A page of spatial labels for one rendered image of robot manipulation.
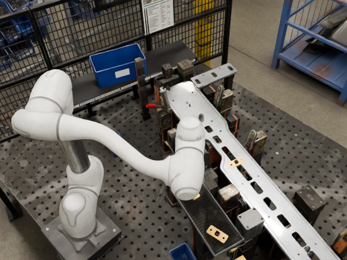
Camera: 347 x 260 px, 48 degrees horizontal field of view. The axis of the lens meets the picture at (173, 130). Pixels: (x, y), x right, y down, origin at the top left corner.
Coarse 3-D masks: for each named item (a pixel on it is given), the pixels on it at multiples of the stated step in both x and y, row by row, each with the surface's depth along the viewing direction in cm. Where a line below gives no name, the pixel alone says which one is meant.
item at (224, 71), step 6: (222, 66) 248; (204, 72) 245; (210, 72) 244; (216, 72) 244; (222, 72) 244; (228, 72) 244; (234, 72) 244; (192, 78) 241; (198, 78) 241; (204, 78) 241; (210, 78) 241; (216, 78) 241; (222, 78) 241; (198, 84) 238; (204, 84) 238
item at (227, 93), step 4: (224, 92) 226; (228, 92) 226; (232, 92) 226; (224, 96) 224; (228, 96) 225; (232, 96) 227; (220, 100) 225; (224, 100) 225; (228, 100) 227; (232, 100) 229; (220, 104) 227; (224, 104) 228; (228, 104) 231; (220, 108) 229; (224, 108) 231; (228, 108) 234; (220, 112) 232; (224, 112) 234; (228, 112) 239; (224, 116) 237; (216, 136) 249
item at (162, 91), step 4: (160, 88) 206; (164, 88) 206; (168, 88) 206; (160, 92) 206; (164, 92) 205; (164, 96) 207; (164, 100) 210; (168, 100) 211; (164, 104) 216; (168, 104) 213
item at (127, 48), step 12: (120, 48) 239; (132, 48) 242; (96, 60) 238; (108, 60) 242; (120, 60) 245; (132, 60) 248; (144, 60) 231; (96, 72) 225; (108, 72) 228; (120, 72) 231; (132, 72) 235; (108, 84) 234
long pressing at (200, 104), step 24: (168, 96) 232; (192, 96) 231; (216, 120) 218; (216, 144) 207; (240, 144) 207; (240, 192) 187; (264, 192) 187; (264, 216) 179; (288, 216) 179; (288, 240) 171; (312, 240) 171
